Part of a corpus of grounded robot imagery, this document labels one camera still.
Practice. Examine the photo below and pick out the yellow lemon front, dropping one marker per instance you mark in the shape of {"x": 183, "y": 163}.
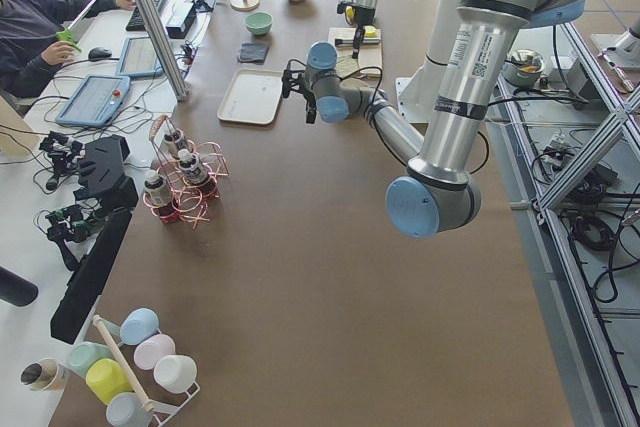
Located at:
{"x": 350, "y": 13}

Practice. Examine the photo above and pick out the teach pendant near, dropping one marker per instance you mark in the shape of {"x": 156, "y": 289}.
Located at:
{"x": 95, "y": 102}

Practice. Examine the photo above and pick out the cream bunny serving tray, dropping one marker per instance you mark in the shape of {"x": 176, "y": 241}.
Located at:
{"x": 252, "y": 97}

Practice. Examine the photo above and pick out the black computer mouse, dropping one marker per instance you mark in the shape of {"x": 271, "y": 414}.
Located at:
{"x": 99, "y": 53}

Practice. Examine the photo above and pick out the white cup rack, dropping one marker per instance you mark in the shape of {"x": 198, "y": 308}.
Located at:
{"x": 148, "y": 404}

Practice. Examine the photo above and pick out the person at desk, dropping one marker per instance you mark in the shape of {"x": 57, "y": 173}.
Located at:
{"x": 31, "y": 52}

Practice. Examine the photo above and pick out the white plastic cup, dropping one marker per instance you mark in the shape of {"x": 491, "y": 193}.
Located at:
{"x": 175, "y": 373}

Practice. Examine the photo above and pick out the blue plastic cup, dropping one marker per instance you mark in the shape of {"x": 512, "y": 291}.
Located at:
{"x": 139, "y": 325}

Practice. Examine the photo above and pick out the yellow plastic cup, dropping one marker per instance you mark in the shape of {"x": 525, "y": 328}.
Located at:
{"x": 106, "y": 379}

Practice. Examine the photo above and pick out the aluminium frame post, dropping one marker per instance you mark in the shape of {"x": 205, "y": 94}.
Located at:
{"x": 163, "y": 49}

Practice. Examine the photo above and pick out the teach pendant far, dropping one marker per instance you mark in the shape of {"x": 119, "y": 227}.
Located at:
{"x": 138, "y": 59}

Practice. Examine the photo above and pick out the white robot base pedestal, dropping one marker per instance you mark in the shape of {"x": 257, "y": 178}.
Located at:
{"x": 416, "y": 95}

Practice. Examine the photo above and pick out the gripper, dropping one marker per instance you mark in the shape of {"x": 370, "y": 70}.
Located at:
{"x": 305, "y": 92}
{"x": 358, "y": 30}

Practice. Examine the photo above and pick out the paper coffee cup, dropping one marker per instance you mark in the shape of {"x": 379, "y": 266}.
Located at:
{"x": 45, "y": 374}

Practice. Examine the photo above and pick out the grey folded cloth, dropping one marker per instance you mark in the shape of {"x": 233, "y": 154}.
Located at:
{"x": 253, "y": 53}

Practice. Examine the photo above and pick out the bamboo cutting board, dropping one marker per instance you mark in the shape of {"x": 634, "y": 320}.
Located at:
{"x": 369, "y": 60}

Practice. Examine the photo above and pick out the metal bowl on shelf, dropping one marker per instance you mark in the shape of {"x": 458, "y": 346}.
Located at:
{"x": 523, "y": 67}

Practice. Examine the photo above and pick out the mint green bowl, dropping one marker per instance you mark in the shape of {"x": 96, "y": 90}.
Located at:
{"x": 259, "y": 23}

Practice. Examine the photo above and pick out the pink plastic cup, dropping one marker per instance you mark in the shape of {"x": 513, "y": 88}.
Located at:
{"x": 149, "y": 352}

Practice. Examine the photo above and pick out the half lemon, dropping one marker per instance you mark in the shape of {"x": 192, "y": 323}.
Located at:
{"x": 370, "y": 32}

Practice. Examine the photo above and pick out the teach pendant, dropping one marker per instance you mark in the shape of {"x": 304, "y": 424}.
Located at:
{"x": 138, "y": 59}
{"x": 95, "y": 102}

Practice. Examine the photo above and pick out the copper wire bottle rack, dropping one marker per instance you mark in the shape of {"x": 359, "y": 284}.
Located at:
{"x": 183, "y": 180}

